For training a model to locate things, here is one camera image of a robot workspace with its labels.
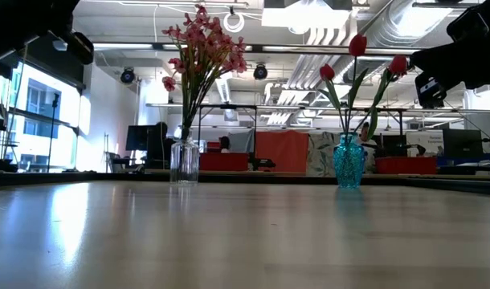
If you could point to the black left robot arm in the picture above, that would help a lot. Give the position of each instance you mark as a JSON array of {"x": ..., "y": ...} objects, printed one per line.
[{"x": 8, "y": 24}]

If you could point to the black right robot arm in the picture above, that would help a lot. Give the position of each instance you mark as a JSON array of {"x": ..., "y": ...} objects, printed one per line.
[{"x": 470, "y": 22}]

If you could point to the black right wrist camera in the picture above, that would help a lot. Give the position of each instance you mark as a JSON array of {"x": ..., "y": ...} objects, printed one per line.
[{"x": 429, "y": 92}]

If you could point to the blue glass vase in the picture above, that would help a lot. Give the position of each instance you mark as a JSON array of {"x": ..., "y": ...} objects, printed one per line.
[{"x": 349, "y": 164}]

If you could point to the black ceiling spotlight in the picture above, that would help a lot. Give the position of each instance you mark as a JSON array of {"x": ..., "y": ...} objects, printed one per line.
[
  {"x": 127, "y": 76},
  {"x": 260, "y": 72}
]

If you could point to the black monitor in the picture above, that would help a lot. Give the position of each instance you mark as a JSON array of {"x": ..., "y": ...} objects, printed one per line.
[
  {"x": 462, "y": 142},
  {"x": 140, "y": 138},
  {"x": 395, "y": 142}
]

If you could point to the black light stand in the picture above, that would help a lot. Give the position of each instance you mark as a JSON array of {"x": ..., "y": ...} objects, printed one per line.
[{"x": 55, "y": 100}]

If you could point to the orange cloth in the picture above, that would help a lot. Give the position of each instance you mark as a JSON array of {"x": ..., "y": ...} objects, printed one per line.
[{"x": 283, "y": 150}]

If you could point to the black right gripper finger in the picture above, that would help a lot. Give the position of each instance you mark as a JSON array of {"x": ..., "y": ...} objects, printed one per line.
[
  {"x": 422, "y": 62},
  {"x": 442, "y": 58}
]

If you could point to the long ceiling light fixture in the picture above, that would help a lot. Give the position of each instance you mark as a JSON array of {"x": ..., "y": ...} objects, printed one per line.
[{"x": 120, "y": 46}]

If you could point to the person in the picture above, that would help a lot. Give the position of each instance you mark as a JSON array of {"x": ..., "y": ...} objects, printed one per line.
[
  {"x": 370, "y": 158},
  {"x": 162, "y": 132},
  {"x": 225, "y": 143}
]

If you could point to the black desk device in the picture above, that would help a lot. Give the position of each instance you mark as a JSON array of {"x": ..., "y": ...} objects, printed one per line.
[{"x": 263, "y": 163}]

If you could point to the red plastic bin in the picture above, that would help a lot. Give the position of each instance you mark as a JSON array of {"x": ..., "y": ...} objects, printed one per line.
[
  {"x": 225, "y": 162},
  {"x": 405, "y": 165}
]

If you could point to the white printed sign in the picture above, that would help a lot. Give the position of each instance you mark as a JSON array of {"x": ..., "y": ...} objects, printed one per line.
[{"x": 429, "y": 140}]

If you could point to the grey board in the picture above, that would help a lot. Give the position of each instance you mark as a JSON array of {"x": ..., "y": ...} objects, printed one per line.
[{"x": 241, "y": 140}]

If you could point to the red tulip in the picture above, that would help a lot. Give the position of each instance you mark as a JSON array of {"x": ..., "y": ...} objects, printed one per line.
[
  {"x": 357, "y": 45},
  {"x": 327, "y": 72},
  {"x": 397, "y": 64}
]

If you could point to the clear glass vase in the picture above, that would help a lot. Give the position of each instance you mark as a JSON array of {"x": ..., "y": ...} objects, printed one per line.
[{"x": 184, "y": 164}]

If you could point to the leaf patterned cloth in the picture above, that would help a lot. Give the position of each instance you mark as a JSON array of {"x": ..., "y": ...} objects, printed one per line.
[{"x": 321, "y": 154}]

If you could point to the black metal rack frame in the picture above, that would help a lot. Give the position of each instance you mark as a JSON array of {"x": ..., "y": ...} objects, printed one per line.
[{"x": 229, "y": 107}]

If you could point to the pink flower sprig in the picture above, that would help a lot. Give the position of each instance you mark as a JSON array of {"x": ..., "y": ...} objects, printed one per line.
[
  {"x": 201, "y": 12},
  {"x": 168, "y": 83},
  {"x": 237, "y": 60}
]

